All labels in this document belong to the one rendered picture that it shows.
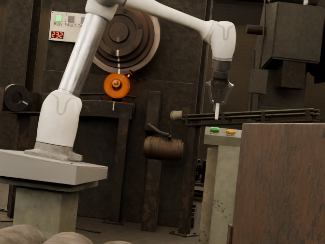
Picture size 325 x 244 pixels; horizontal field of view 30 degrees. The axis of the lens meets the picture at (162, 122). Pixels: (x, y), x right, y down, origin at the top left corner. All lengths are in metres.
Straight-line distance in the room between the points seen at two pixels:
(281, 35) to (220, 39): 5.05
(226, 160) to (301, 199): 2.09
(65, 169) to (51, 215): 0.27
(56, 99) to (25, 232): 1.60
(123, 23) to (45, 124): 1.22
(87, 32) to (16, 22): 3.79
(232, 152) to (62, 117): 0.82
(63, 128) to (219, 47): 0.77
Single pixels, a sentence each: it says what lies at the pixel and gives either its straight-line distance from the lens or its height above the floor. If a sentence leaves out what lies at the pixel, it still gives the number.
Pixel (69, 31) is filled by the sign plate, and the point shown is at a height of 1.13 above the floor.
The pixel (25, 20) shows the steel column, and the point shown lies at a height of 1.54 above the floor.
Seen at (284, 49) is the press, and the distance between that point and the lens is 7.71.
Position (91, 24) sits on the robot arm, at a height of 1.02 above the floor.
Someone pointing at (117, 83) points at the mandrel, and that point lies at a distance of 3.60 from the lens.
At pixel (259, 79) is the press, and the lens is 7.63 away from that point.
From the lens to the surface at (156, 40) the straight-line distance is 3.61.
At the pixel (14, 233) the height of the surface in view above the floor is 0.42.
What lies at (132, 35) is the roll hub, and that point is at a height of 1.10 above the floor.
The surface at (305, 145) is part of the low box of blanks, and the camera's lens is 0.75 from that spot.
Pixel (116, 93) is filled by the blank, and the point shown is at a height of 0.76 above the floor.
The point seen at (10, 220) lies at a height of 0.01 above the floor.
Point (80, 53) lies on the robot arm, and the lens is 2.74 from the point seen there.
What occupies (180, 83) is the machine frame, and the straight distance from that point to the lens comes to 3.67.
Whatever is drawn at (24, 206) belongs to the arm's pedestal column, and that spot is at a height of 0.22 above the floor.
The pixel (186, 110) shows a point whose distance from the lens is 3.49.
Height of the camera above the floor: 0.60
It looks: level
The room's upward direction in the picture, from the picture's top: 6 degrees clockwise
